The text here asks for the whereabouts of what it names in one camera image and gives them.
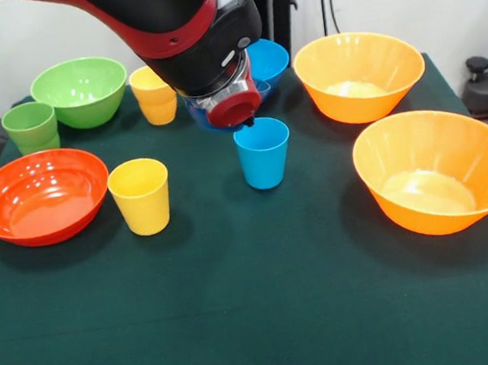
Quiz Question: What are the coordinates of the light blue plastic bowl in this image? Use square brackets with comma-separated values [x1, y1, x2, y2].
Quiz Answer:
[244, 35, 294, 98]

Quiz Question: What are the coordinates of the dark green tablecloth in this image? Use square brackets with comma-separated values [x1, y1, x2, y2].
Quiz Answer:
[0, 43, 488, 365]

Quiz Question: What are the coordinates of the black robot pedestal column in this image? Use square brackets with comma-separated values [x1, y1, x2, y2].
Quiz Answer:
[244, 0, 305, 57]

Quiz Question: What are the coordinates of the green plastic cup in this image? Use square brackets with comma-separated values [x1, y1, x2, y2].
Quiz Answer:
[0, 98, 60, 149]
[13, 130, 63, 158]

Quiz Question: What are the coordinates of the red plastic bowl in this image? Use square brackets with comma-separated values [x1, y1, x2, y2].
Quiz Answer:
[0, 143, 117, 251]

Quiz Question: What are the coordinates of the green plastic bowl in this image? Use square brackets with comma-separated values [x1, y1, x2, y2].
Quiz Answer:
[26, 52, 134, 136]

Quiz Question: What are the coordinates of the dark blue plastic bowl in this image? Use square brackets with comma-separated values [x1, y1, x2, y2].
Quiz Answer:
[180, 77, 278, 138]

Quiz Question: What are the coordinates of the light blue plastic cup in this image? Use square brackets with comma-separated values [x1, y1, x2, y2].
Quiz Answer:
[231, 114, 296, 193]

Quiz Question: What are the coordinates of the yellow plastic cup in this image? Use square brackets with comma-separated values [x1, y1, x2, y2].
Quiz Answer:
[127, 62, 177, 108]
[104, 154, 175, 241]
[139, 94, 180, 128]

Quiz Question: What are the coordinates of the orange plastic bowl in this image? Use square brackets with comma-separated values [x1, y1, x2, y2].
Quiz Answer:
[348, 102, 488, 246]
[289, 23, 432, 132]

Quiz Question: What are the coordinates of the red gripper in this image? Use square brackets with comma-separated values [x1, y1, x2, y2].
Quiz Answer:
[203, 86, 265, 134]

